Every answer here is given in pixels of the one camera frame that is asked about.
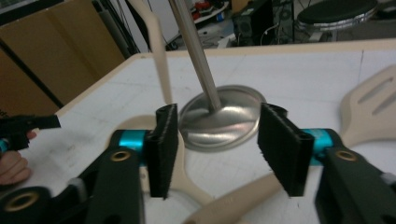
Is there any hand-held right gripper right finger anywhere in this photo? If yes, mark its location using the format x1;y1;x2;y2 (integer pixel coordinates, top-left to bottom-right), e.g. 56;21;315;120
257;102;334;198

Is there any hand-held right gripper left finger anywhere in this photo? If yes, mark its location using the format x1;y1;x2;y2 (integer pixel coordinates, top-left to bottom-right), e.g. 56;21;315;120
119;103;180;200

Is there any beige perforated skimmer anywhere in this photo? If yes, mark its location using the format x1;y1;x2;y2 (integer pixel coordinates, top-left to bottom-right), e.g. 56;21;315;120
106;114;218;208

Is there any metal utensil stand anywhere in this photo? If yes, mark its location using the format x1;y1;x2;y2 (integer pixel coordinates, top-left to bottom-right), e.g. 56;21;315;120
167;0;268;153

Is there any beige slotted spatula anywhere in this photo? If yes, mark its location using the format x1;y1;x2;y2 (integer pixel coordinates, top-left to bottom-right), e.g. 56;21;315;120
182;64;396;224

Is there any beige solid turner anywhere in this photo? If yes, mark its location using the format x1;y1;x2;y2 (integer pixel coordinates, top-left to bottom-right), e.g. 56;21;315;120
129;0;174;106

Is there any black diagonal bar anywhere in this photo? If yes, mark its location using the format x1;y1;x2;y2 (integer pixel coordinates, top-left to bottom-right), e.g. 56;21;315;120
0;38;65;109

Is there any white grid mat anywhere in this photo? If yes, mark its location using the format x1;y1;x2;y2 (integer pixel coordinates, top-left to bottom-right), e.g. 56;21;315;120
18;49;396;224

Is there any brown board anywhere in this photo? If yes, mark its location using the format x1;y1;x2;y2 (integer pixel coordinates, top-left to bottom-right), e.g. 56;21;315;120
0;0;126;118

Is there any narrow black computer tower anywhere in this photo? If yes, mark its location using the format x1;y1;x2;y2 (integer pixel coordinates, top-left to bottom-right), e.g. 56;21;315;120
272;0;296;44

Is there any black round stool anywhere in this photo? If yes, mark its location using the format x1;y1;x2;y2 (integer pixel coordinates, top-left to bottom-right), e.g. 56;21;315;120
293;0;381;43

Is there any black metal frame stand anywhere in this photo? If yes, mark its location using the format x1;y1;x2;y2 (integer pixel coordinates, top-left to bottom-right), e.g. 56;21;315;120
92;0;142;61

